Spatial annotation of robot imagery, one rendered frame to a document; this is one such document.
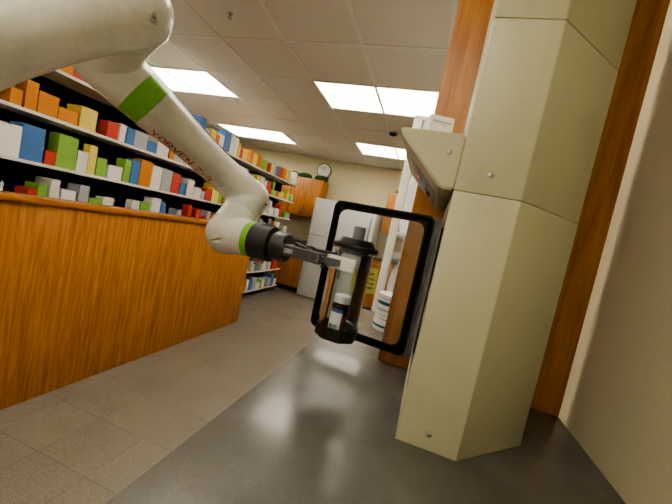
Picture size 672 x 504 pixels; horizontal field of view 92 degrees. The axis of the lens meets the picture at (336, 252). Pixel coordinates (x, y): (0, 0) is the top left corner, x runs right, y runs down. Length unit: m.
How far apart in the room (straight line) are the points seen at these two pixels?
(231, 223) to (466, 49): 0.81
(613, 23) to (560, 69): 0.18
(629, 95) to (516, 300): 0.67
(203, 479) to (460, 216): 0.55
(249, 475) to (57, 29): 0.67
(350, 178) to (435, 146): 5.88
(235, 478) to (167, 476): 0.09
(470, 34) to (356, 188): 5.42
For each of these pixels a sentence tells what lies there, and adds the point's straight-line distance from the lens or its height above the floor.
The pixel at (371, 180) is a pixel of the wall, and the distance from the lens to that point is 6.40.
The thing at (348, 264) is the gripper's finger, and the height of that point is 1.23.
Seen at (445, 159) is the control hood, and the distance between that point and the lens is 0.64.
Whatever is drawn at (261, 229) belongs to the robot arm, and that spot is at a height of 1.26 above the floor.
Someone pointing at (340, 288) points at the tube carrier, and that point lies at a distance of 0.74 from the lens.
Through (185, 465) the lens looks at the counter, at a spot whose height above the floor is 0.94.
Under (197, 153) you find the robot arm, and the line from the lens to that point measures 0.90.
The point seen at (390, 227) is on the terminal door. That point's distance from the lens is 0.95.
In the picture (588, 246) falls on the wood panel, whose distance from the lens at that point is 1.06.
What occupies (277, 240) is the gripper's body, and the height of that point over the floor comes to 1.24.
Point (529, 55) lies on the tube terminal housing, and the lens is 0.71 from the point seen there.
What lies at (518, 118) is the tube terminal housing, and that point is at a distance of 0.67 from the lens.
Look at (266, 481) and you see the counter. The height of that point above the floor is 0.94.
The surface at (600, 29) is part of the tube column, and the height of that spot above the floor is 1.74.
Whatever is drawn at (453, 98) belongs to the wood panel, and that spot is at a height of 1.73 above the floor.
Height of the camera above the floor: 1.30
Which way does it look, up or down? 4 degrees down
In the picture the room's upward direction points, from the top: 12 degrees clockwise
